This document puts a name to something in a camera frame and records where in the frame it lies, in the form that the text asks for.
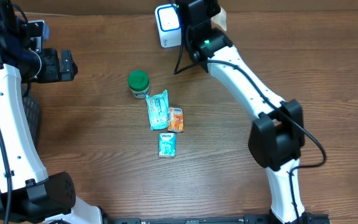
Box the green lid jar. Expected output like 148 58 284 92
127 70 150 99

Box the teal wet wipes pack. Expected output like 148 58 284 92
145 90 169 131

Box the orange Kleenex tissue pack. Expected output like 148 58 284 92
167 107 184 133

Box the teal Kleenex tissue pack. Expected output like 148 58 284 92
158 133 176 158

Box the brown snack pouch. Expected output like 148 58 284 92
211 7 227 31

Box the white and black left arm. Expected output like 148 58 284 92
0 1 111 223

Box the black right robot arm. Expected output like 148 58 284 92
176 1 307 223

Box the white barcode scanner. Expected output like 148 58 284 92
155 4 181 48

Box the grey plastic mesh basket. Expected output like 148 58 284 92
23 93 42 147

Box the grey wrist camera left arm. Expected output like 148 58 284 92
27 20 50 54

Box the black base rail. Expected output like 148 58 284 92
110 213 331 224

